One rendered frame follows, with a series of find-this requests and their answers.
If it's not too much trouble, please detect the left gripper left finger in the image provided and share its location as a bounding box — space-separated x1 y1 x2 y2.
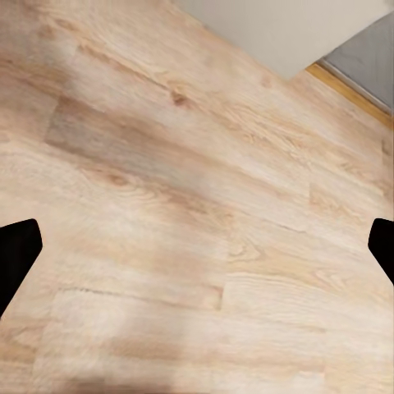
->
0 218 43 317

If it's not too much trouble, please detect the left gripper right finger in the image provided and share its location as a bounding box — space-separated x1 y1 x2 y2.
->
368 218 394 285

